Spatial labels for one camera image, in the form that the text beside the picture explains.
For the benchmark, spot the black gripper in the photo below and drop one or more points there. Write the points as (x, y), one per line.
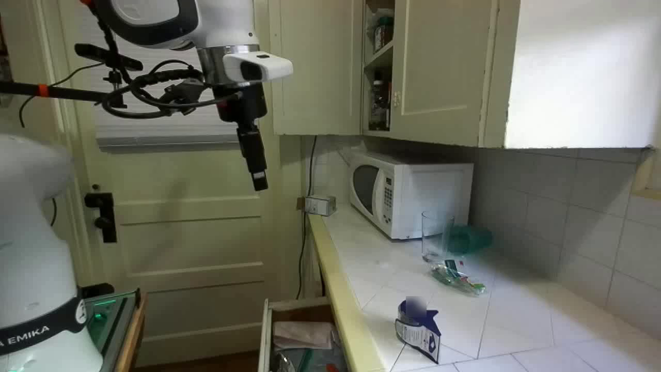
(241, 104)

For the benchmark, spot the wooden kitchen drawer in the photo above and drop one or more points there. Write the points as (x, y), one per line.
(265, 338)

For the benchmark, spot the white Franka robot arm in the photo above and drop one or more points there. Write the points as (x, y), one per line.
(33, 262)

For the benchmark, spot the clear drinking glass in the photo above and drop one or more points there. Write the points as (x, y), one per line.
(435, 234)

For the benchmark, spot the white door blind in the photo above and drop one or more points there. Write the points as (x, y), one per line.
(158, 128)

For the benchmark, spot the cream cabinet door with latch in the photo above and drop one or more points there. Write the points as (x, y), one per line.
(312, 70)

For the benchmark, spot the cream panelled door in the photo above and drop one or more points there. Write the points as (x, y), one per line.
(198, 248)

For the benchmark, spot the tall dark bottle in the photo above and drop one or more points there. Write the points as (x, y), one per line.
(379, 104)

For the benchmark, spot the black door lock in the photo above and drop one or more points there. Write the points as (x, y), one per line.
(104, 213)

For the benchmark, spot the white microwave oven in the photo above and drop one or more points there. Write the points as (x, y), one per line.
(414, 194)

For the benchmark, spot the white cloth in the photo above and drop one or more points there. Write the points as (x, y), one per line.
(303, 333)

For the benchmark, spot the green snack packet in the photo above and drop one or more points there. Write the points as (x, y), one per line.
(455, 275)

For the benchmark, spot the small round black-white object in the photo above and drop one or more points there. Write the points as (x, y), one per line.
(416, 332)

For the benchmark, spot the grey wall outlet box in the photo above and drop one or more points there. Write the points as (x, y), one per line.
(318, 206)

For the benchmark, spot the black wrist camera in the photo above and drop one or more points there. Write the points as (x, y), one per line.
(185, 91)

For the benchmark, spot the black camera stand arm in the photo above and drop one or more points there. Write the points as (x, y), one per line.
(75, 91)

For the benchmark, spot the cream wall cabinet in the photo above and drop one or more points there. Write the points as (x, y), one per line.
(580, 70)

